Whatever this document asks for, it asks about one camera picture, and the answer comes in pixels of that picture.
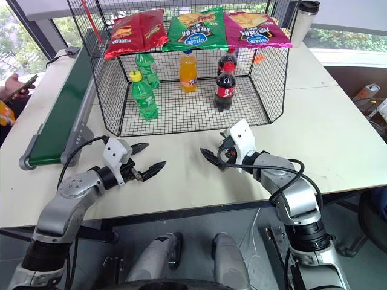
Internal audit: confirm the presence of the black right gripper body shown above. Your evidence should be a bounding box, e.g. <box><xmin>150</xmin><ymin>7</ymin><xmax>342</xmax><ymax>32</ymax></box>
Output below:
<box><xmin>217</xmin><ymin>137</ymin><xmax>239</xmax><ymax>167</ymax></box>

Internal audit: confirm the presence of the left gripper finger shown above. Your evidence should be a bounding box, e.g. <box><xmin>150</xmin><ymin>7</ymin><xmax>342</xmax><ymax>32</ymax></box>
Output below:
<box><xmin>141</xmin><ymin>160</ymin><xmax>167</xmax><ymax>182</ymax></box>
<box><xmin>131</xmin><ymin>143</ymin><xmax>150</xmax><ymax>158</ymax></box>

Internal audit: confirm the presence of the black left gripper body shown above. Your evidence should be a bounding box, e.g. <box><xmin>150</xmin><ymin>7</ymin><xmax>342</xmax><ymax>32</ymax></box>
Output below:
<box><xmin>120</xmin><ymin>146</ymin><xmax>143</xmax><ymax>183</ymax></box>

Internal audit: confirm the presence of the black smartphone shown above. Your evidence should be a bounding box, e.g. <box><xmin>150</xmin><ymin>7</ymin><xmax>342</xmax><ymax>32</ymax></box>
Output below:
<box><xmin>2</xmin><ymin>74</ymin><xmax>39</xmax><ymax>102</ymax></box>

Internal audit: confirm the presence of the green conveyor belt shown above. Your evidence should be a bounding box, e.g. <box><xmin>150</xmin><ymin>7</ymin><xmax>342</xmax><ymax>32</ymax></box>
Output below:
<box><xmin>19</xmin><ymin>45</ymin><xmax>100</xmax><ymax>172</ymax></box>

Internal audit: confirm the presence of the person's bare hand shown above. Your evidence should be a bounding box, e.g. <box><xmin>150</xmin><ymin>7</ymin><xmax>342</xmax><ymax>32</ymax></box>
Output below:
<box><xmin>0</xmin><ymin>72</ymin><xmax>37</xmax><ymax>103</ymax></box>

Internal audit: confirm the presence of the cola bottle red cap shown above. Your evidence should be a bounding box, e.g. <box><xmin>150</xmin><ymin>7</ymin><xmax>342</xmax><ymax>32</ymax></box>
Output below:
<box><xmin>213</xmin><ymin>62</ymin><xmax>238</xmax><ymax>113</ymax></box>
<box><xmin>216</xmin><ymin>48</ymin><xmax>238</xmax><ymax>78</ymax></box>

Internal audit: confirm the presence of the green soda bottle yellow cap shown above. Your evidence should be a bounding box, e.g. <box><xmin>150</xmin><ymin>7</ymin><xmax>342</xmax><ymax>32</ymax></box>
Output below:
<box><xmin>129</xmin><ymin>70</ymin><xmax>160</xmax><ymax>121</ymax></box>

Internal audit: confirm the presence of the orange soda bottle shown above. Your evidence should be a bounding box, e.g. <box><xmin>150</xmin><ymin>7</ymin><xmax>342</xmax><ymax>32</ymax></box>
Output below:
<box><xmin>178</xmin><ymin>50</ymin><xmax>199</xmax><ymax>95</ymax></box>

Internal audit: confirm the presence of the silver left robot thigh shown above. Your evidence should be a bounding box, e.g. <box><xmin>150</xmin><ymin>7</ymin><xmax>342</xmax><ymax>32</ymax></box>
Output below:
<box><xmin>125</xmin><ymin>231</ymin><xmax>184</xmax><ymax>285</ymax></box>

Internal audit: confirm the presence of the silver robot thigh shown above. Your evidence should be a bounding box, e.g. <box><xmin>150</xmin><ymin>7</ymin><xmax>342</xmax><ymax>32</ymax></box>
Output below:
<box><xmin>125</xmin><ymin>231</ymin><xmax>184</xmax><ymax>285</ymax></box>
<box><xmin>211</xmin><ymin>231</ymin><xmax>252</xmax><ymax>285</ymax></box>

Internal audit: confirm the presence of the silver right robot thigh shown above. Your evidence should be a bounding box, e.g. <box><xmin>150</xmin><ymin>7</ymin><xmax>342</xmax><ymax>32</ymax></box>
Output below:
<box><xmin>211</xmin><ymin>231</ymin><xmax>252</xmax><ymax>285</ymax></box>

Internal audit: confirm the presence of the green chip bag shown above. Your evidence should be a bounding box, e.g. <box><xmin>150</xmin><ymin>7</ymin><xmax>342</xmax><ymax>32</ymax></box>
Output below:
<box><xmin>161</xmin><ymin>7</ymin><xmax>229</xmax><ymax>53</ymax></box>

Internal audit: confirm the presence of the magenta chip bag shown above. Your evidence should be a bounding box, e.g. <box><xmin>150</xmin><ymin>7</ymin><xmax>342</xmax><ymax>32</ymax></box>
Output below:
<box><xmin>223</xmin><ymin>11</ymin><xmax>293</xmax><ymax>50</ymax></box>

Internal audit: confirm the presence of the red chip bag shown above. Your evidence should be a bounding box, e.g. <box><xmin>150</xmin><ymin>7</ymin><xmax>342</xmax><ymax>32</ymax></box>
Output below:
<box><xmin>104</xmin><ymin>8</ymin><xmax>169</xmax><ymax>60</ymax></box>

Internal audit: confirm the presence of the white tumbler black lid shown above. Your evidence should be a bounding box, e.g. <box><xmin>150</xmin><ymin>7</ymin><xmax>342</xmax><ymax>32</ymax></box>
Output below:
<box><xmin>290</xmin><ymin>0</ymin><xmax>321</xmax><ymax>49</ymax></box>

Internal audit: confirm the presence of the red plastic stick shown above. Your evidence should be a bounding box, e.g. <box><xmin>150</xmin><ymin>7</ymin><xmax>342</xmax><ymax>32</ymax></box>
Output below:
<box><xmin>82</xmin><ymin>0</ymin><xmax>104</xmax><ymax>45</ymax></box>

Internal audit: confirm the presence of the orange snack packet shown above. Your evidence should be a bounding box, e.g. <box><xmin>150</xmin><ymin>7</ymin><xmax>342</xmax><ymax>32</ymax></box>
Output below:
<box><xmin>0</xmin><ymin>100</ymin><xmax>16</xmax><ymax>126</ymax></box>

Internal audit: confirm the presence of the black office chair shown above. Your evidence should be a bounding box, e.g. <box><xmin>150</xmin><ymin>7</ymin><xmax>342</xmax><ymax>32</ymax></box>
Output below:
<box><xmin>334</xmin><ymin>186</ymin><xmax>387</xmax><ymax>258</ymax></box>

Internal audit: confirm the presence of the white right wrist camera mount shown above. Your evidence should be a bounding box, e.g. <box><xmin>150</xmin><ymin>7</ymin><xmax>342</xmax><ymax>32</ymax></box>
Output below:
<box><xmin>226</xmin><ymin>119</ymin><xmax>258</xmax><ymax>175</ymax></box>

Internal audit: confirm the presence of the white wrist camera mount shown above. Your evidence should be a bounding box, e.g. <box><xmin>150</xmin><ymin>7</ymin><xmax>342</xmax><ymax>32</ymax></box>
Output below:
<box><xmin>102</xmin><ymin>137</ymin><xmax>133</xmax><ymax>187</ymax></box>
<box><xmin>226</xmin><ymin>119</ymin><xmax>258</xmax><ymax>175</ymax></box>

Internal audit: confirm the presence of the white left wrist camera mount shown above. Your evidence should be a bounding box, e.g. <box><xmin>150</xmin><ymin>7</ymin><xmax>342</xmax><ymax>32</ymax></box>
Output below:
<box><xmin>102</xmin><ymin>137</ymin><xmax>133</xmax><ymax>187</ymax></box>

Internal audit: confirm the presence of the black wire mesh cage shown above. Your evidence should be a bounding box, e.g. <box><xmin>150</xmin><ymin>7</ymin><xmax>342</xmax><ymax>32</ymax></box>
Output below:
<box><xmin>65</xmin><ymin>0</ymin><xmax>301</xmax><ymax>138</ymax></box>

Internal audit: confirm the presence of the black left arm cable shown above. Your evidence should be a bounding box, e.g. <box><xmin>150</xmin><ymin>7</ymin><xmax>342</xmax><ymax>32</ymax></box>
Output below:
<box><xmin>56</xmin><ymin>135</ymin><xmax>109</xmax><ymax>194</ymax></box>

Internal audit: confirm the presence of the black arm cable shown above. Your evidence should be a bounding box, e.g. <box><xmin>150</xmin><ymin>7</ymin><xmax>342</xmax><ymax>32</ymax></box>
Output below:
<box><xmin>217</xmin><ymin>147</ymin><xmax>323</xmax><ymax>219</ymax></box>
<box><xmin>56</xmin><ymin>135</ymin><xmax>109</xmax><ymax>194</ymax></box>

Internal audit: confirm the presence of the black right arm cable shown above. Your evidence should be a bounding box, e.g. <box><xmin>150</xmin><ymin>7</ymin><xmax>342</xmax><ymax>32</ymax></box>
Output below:
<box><xmin>217</xmin><ymin>147</ymin><xmax>323</xmax><ymax>219</ymax></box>

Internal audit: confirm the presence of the black adapter cable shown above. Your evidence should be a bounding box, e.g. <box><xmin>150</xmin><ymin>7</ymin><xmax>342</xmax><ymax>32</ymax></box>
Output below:
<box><xmin>45</xmin><ymin>51</ymin><xmax>69</xmax><ymax>71</ymax></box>

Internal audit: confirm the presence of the grey device with cables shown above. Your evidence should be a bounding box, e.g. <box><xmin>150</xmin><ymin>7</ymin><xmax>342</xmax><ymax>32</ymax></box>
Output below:
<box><xmin>351</xmin><ymin>83</ymin><xmax>382</xmax><ymax>104</ymax></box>

